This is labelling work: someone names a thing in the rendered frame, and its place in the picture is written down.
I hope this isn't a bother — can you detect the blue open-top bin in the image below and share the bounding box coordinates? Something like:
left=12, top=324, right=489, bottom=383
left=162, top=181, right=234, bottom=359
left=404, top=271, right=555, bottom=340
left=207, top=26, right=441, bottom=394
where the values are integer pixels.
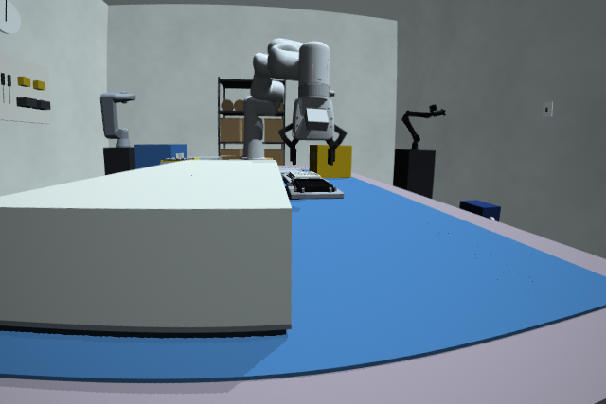
left=134, top=144, right=187, bottom=169

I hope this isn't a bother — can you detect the yellow open-top bin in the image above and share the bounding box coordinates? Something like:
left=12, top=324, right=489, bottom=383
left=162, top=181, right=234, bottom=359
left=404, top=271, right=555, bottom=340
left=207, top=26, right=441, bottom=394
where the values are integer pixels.
left=310, top=145, right=352, bottom=178

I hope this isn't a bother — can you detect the blue bench mat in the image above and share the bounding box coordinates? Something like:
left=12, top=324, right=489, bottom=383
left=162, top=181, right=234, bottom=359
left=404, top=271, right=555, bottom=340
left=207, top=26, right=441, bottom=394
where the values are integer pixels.
left=0, top=177, right=606, bottom=383

